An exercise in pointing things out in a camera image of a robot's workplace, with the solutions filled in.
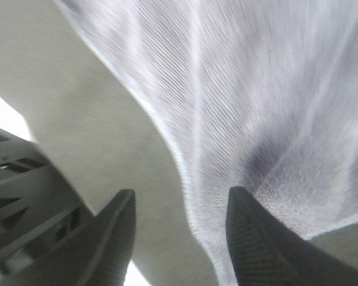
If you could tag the white slotted storage basket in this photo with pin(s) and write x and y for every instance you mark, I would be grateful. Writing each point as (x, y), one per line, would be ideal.
(98, 136)

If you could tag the grey-purple towel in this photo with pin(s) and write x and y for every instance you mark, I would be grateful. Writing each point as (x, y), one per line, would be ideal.
(261, 94)

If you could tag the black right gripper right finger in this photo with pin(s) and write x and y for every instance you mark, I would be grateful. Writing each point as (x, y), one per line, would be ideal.
(264, 251)

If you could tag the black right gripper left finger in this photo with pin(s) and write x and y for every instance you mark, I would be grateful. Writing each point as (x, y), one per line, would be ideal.
(78, 252)

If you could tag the grey perforated laundry basket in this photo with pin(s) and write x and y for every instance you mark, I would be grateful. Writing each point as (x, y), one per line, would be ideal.
(39, 210)

